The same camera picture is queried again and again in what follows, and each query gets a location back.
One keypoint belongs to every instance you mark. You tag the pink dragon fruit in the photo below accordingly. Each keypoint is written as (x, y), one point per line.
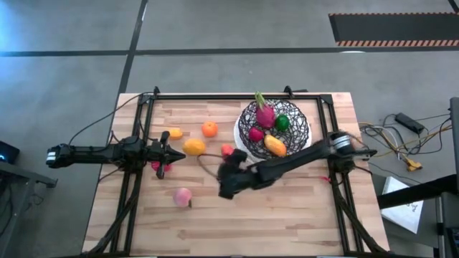
(265, 116)

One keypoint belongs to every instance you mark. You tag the orange-yellow mango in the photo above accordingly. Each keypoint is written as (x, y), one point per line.
(275, 145)

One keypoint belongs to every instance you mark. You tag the orange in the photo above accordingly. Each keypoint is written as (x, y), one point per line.
(209, 129)

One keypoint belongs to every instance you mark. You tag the black aluminium table frame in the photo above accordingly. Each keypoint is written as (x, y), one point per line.
(233, 96)

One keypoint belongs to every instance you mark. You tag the yellow connector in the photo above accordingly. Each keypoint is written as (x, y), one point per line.
(414, 165)

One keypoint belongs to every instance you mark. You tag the green pepper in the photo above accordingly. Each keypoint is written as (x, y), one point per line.
(282, 122)

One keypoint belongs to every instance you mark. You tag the pink-red strawberry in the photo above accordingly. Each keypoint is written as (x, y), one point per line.
(153, 166)

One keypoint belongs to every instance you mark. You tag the small yellow lemon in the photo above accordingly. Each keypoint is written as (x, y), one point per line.
(175, 133)

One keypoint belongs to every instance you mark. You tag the large yellow lemon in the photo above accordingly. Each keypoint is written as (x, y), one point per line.
(194, 147)

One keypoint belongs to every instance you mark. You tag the white box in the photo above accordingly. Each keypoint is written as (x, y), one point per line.
(401, 215)

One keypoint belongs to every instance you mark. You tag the grey metal stand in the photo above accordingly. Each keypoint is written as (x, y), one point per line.
(21, 175)

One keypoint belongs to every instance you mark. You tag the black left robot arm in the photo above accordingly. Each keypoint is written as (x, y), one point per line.
(93, 155)

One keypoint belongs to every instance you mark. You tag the black device with blue light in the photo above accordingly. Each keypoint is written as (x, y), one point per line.
(7, 152)

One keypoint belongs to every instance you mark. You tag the black hazard-striped floor mat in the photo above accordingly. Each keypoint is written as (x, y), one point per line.
(394, 28)

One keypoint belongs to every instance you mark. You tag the white plate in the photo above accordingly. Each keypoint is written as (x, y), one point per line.
(237, 141)

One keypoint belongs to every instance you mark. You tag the long red pepper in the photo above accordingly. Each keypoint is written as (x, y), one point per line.
(226, 149)

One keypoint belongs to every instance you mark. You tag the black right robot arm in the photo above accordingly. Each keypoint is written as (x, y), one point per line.
(305, 157)

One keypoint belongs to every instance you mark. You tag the black power adapter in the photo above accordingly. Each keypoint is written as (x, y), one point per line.
(409, 122)

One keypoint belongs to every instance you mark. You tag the pink peach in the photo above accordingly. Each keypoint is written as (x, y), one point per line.
(182, 197)

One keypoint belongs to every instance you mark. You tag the red apple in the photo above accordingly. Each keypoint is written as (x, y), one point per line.
(256, 134)

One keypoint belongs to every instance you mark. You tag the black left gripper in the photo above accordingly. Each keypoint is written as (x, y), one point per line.
(158, 152)

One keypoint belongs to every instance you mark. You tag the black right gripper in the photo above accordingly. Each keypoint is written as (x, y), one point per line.
(236, 179)

